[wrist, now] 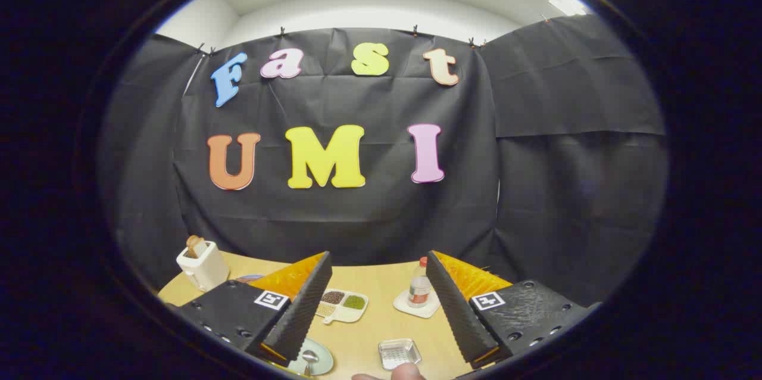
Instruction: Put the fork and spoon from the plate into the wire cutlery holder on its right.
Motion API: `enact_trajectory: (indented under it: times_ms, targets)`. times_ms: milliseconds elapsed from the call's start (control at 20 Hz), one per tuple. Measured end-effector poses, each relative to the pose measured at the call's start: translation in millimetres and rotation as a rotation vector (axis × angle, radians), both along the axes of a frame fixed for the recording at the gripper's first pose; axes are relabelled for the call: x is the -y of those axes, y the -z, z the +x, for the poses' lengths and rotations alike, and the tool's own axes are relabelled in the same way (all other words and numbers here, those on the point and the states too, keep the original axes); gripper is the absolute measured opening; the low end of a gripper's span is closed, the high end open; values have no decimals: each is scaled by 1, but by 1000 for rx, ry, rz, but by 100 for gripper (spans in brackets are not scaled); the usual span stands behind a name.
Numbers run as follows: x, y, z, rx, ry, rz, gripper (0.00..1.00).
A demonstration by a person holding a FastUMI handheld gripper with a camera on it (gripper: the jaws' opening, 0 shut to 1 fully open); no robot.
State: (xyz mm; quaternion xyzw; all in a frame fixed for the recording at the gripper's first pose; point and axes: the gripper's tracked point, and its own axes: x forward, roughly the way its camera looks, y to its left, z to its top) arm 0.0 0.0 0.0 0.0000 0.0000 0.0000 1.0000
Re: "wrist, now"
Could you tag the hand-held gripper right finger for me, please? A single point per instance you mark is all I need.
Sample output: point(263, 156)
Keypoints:
point(452, 302)

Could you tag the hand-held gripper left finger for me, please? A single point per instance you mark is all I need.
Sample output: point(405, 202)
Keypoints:
point(309, 302)

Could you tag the white divided bean tray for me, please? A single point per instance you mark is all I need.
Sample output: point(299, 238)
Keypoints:
point(344, 304)

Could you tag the clear bottle red cap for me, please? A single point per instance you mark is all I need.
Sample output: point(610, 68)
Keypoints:
point(419, 290)

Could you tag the white square coaster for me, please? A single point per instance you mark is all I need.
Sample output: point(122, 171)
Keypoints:
point(411, 307)

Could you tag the light green plate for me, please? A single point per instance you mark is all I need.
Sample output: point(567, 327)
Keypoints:
point(324, 359)

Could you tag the blue plate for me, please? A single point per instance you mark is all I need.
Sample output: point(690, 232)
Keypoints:
point(250, 278)

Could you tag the perforated metal basket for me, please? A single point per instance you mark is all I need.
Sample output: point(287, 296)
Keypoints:
point(399, 353)

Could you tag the white toaster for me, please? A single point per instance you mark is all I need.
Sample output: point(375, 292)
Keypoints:
point(205, 270)

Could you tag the toast bread slice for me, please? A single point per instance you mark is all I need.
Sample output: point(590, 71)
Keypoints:
point(194, 244)

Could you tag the ceiling light panel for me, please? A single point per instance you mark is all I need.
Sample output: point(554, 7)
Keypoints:
point(568, 3)

